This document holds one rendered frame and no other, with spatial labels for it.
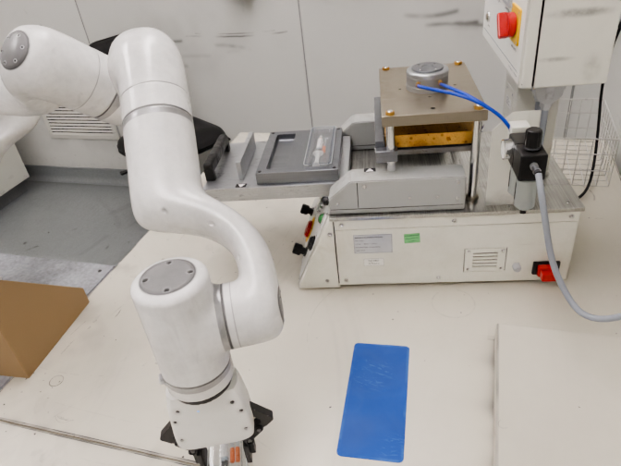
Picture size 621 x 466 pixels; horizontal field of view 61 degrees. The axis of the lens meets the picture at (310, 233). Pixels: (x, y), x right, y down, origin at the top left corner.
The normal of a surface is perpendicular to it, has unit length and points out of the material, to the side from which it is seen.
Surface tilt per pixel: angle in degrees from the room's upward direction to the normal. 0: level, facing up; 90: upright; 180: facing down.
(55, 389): 0
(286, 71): 90
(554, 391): 0
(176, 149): 52
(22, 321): 90
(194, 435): 90
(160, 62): 45
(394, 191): 90
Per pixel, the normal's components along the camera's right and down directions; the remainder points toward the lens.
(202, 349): 0.30, 0.52
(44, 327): 0.97, 0.03
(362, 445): -0.11, -0.82
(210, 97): -0.28, 0.56
